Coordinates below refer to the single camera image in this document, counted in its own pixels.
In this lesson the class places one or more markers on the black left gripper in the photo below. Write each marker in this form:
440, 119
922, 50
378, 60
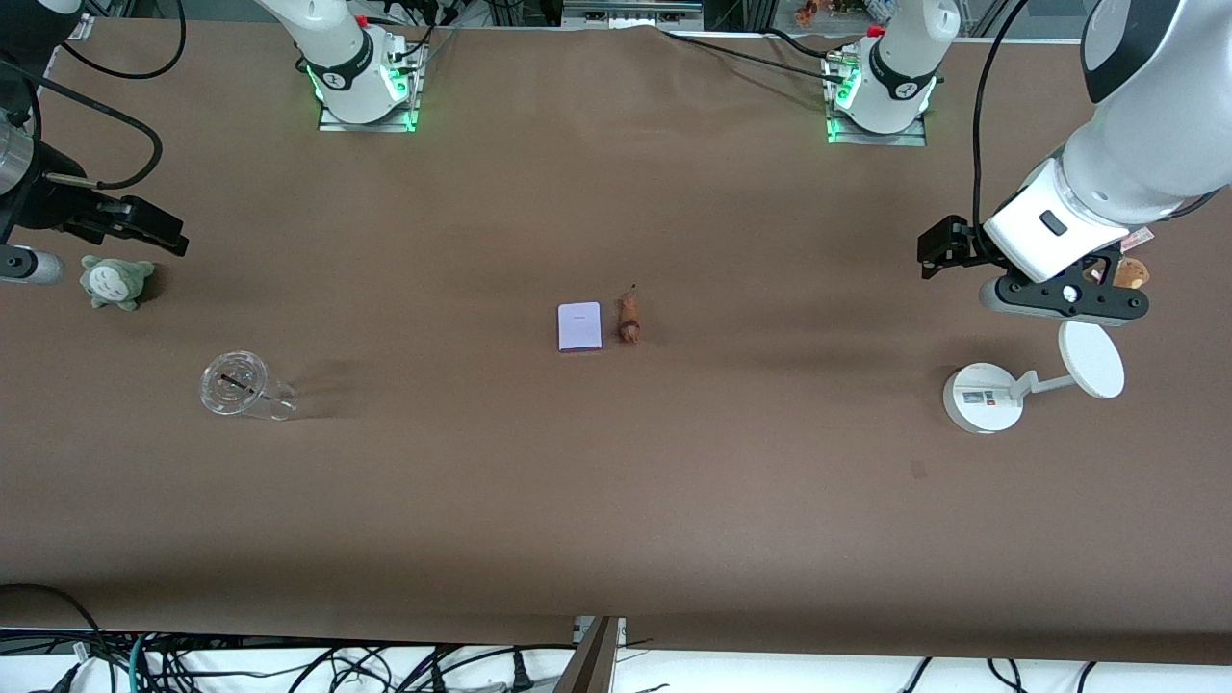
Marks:
965, 244

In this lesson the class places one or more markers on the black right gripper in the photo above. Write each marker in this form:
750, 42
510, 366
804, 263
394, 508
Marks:
43, 204

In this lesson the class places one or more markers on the brown lion statue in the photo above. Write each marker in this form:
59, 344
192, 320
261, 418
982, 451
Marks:
629, 318

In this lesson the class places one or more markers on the small purple box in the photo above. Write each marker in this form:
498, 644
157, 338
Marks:
579, 326

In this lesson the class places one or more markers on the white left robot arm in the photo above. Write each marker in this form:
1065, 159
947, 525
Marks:
1155, 135

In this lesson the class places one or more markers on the grey totoro plush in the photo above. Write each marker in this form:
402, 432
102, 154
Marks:
115, 281

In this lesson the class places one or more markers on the white round desk lamp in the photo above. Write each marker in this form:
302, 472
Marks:
982, 399

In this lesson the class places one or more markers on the clear plastic cup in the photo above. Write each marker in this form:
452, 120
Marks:
241, 387

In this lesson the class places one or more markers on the printed card tag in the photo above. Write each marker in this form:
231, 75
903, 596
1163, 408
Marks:
1141, 238

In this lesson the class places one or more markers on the small orange figurine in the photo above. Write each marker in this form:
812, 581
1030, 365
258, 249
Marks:
807, 12

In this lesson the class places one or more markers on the brown wooden table leg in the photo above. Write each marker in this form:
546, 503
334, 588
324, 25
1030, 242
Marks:
589, 664

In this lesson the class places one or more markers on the black power plug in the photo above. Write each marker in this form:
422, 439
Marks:
522, 672

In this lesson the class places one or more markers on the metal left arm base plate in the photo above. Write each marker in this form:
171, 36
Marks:
881, 138

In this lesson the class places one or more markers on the white corner bracket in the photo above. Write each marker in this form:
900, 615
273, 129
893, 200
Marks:
81, 27

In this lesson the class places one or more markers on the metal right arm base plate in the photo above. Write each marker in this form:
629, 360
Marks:
371, 125

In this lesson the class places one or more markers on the white table edge bracket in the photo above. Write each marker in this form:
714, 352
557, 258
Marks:
581, 628

